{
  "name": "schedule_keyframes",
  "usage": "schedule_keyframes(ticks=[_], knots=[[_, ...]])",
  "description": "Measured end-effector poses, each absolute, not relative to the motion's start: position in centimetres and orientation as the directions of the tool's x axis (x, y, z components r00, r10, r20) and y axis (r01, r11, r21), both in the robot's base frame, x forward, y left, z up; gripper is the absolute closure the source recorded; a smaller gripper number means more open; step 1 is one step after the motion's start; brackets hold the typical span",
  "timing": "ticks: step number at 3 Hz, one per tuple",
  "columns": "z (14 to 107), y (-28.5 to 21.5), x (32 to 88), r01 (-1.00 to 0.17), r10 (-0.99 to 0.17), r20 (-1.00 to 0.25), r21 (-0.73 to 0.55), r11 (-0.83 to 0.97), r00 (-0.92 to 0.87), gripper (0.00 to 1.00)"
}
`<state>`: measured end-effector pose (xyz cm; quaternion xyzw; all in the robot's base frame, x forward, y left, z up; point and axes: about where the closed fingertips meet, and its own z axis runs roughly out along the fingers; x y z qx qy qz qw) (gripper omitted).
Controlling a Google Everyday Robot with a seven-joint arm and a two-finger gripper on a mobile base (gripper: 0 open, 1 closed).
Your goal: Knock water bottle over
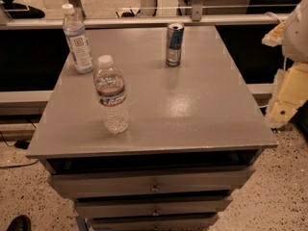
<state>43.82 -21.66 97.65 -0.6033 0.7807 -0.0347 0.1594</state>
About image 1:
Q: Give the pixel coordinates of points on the water bottle white blue label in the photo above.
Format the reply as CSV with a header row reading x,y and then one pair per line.
x,y
75,33

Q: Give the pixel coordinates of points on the clear water bottle red label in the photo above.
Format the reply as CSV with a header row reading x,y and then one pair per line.
x,y
111,93

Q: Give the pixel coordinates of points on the black office chair base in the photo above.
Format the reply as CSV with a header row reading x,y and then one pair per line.
x,y
21,11

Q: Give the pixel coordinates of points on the middle grey drawer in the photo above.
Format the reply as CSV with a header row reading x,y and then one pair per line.
x,y
154,207

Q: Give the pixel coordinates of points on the grey drawer cabinet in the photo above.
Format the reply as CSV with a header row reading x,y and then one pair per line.
x,y
198,114

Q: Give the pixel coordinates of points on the bottom grey drawer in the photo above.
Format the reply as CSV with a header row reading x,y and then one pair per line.
x,y
160,223

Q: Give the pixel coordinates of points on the black shoe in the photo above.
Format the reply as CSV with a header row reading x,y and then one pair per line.
x,y
20,223

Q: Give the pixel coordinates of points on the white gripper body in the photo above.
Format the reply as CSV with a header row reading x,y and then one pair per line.
x,y
296,33

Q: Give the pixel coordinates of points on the grey drawer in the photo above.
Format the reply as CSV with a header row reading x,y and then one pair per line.
x,y
154,207
160,223
183,180

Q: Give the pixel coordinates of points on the blue silver energy drink can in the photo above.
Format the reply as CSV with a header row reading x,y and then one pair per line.
x,y
175,33

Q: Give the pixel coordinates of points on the top grey drawer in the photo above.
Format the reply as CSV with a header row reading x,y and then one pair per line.
x,y
183,180

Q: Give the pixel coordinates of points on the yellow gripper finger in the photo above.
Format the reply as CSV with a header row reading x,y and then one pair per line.
x,y
274,37
290,92

